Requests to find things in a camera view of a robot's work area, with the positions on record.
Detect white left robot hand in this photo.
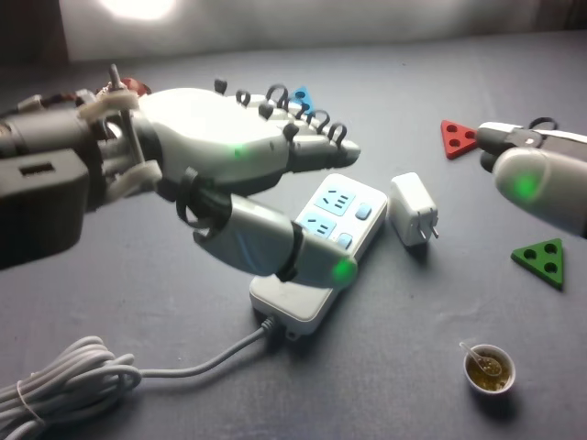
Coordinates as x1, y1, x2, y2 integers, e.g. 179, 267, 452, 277
136, 78, 362, 291

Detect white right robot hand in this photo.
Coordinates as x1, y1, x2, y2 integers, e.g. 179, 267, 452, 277
476, 116, 587, 239

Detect green triangle block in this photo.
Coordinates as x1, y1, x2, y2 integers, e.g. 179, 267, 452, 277
510, 237, 566, 293

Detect red triangle block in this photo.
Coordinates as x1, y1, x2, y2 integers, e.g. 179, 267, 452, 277
439, 119, 481, 161

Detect blue triangle block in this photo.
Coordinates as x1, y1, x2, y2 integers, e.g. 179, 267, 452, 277
287, 86, 318, 116

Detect white plug charger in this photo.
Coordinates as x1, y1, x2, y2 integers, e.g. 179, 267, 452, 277
389, 171, 440, 248

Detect grey table cloth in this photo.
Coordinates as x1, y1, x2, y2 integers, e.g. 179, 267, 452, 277
0, 43, 587, 440

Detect small white spoon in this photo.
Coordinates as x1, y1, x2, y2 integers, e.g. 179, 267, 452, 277
459, 341, 504, 378

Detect white power strip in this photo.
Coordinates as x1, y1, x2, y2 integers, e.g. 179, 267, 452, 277
249, 172, 389, 336

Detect small white soup bowl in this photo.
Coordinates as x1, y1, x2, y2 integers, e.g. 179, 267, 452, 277
463, 343, 515, 396

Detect grey power strip cable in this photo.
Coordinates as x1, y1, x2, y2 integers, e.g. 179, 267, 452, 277
0, 314, 280, 430

